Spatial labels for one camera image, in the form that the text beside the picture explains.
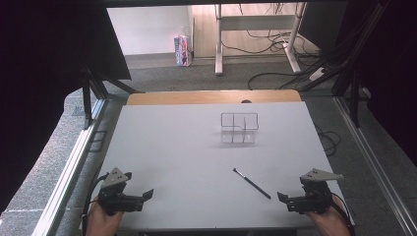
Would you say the white power strip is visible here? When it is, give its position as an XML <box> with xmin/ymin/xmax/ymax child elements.
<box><xmin>309</xmin><ymin>67</ymin><xmax>328</xmax><ymax>83</ymax></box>

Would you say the black curtain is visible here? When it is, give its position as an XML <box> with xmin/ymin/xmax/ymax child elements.
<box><xmin>0</xmin><ymin>0</ymin><xmax>132</xmax><ymax>214</ymax></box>
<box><xmin>357</xmin><ymin>0</ymin><xmax>417</xmax><ymax>166</ymax></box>

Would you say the black metal stand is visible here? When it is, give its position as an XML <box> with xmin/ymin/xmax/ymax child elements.
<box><xmin>80</xmin><ymin>63</ymin><xmax>146</xmax><ymax>131</ymax></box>
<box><xmin>296</xmin><ymin>0</ymin><xmax>392</xmax><ymax>129</ymax></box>

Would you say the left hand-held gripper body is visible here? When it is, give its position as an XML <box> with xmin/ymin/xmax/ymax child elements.
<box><xmin>97</xmin><ymin>167</ymin><xmax>146</xmax><ymax>216</ymax></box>

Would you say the person's right hand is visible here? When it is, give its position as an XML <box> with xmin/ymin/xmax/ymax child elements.
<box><xmin>304</xmin><ymin>195</ymin><xmax>353</xmax><ymax>236</ymax></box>

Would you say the thin black pen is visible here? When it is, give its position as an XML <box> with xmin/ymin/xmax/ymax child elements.
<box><xmin>232</xmin><ymin>167</ymin><xmax>272</xmax><ymax>200</ymax></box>

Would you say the left hand-held gripper cable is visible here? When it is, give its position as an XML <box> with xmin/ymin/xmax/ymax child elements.
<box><xmin>81</xmin><ymin>172</ymin><xmax>109</xmax><ymax>236</ymax></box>

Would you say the colourful printed carton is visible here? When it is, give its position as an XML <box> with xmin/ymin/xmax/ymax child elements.
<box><xmin>173</xmin><ymin>33</ymin><xmax>192</xmax><ymax>68</ymax></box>

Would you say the tangle of black cables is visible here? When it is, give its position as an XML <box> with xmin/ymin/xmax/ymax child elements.
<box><xmin>220</xmin><ymin>3</ymin><xmax>321</xmax><ymax>56</ymax></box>

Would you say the aluminium rail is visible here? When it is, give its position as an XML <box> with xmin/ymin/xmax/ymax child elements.
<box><xmin>30</xmin><ymin>97</ymin><xmax>109</xmax><ymax>236</ymax></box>
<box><xmin>332</xmin><ymin>96</ymin><xmax>417</xmax><ymax>236</ymax></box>

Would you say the hand-held gripper cable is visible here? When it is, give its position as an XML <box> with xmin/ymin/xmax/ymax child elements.
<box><xmin>81</xmin><ymin>172</ymin><xmax>109</xmax><ymax>236</ymax></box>
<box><xmin>328</xmin><ymin>192</ymin><xmax>357</xmax><ymax>236</ymax></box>

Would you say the person's left hand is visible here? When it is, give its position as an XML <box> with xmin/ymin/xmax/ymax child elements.
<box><xmin>86</xmin><ymin>200</ymin><xmax>125</xmax><ymax>236</ymax></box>

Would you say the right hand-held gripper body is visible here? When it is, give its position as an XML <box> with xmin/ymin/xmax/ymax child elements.
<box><xmin>284</xmin><ymin>168</ymin><xmax>344</xmax><ymax>216</ymax></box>

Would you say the looped black floor cable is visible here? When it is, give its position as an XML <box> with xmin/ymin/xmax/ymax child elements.
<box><xmin>316</xmin><ymin>126</ymin><xmax>342</xmax><ymax>157</ymax></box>

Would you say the long black floor cable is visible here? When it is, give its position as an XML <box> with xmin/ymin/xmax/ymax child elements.
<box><xmin>247</xmin><ymin>71</ymin><xmax>313</xmax><ymax>91</ymax></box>

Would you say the white desk frame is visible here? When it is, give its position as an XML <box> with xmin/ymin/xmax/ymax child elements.
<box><xmin>214</xmin><ymin>3</ymin><xmax>308</xmax><ymax>77</ymax></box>

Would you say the dark panel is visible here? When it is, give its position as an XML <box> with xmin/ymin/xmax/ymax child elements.
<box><xmin>298</xmin><ymin>1</ymin><xmax>349</xmax><ymax>52</ymax></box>

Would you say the right hand-held gripper cable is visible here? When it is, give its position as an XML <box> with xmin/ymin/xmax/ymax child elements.
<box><xmin>328</xmin><ymin>192</ymin><xmax>357</xmax><ymax>236</ymax></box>

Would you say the clear acrylic organizer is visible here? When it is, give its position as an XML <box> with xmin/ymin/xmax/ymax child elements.
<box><xmin>220</xmin><ymin>112</ymin><xmax>260</xmax><ymax>146</ymax></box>

